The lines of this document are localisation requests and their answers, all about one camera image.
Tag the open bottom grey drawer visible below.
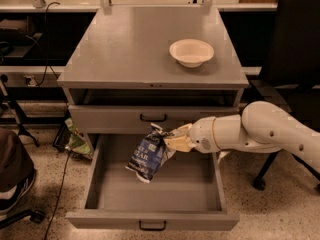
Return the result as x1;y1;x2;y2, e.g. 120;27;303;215
66;135;239;231

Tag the white paper bowl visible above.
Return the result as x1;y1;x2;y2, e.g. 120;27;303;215
169;39;214;68

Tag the black power cable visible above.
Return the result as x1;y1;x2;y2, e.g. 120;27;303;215
25;1;73;240

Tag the blue chip bag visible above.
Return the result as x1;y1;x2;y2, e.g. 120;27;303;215
126;123;175;183

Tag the closed middle grey drawer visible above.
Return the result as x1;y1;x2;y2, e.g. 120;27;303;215
69;105;238;134

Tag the black bottom drawer handle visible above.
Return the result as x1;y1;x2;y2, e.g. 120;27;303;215
138;221;167;232

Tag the black drawer handle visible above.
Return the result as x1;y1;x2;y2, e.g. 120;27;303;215
139;114;167;122
138;221;167;232

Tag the wall power outlet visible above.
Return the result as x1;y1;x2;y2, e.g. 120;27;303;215
25;75;37;87

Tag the grey drawer cabinet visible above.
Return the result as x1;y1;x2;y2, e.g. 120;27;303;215
58;6;248;149

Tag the black chair base left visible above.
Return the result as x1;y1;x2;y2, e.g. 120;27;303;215
0;209;45;229

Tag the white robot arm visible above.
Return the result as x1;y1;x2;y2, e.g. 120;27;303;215
164;101;320;171

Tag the black tripod stand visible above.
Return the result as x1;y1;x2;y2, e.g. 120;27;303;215
0;74;40;147

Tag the person's brown trouser leg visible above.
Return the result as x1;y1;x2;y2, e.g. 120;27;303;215
0;129;34;192

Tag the black office chair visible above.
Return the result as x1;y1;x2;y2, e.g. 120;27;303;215
251;0;320;190

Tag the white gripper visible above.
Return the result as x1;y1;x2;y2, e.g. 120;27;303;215
164;117;220;153

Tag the person's black sneaker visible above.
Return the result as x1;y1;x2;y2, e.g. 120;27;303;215
0;169;36;216

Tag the green chip bag on floor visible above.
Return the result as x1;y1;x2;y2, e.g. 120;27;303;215
65;118;93;160

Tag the black middle drawer handle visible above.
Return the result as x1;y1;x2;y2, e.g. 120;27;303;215
139;114;167;122

